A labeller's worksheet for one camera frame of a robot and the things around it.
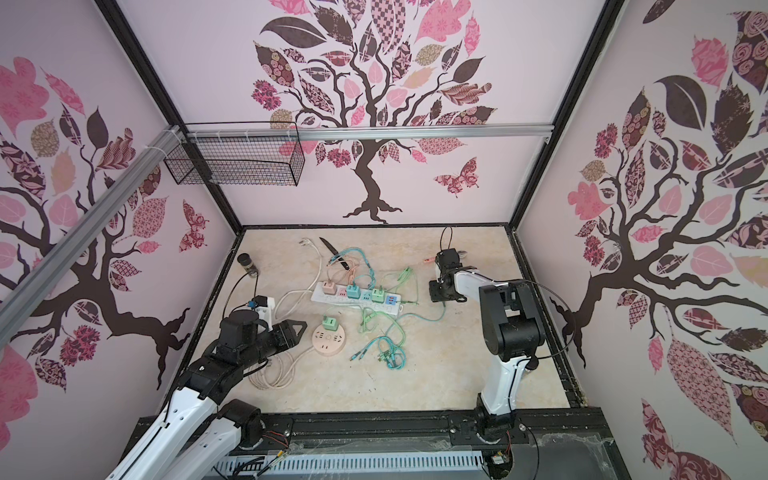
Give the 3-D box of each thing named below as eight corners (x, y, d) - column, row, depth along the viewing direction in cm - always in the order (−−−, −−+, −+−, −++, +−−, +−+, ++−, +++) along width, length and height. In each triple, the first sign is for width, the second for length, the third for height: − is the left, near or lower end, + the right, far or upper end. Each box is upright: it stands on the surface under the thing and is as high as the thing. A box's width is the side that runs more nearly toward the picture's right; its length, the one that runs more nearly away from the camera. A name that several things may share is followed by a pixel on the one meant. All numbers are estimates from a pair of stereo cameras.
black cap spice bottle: (246, 278, 107) (235, 261, 99) (250, 269, 109) (239, 252, 102) (257, 278, 107) (246, 261, 99) (260, 269, 109) (250, 252, 102)
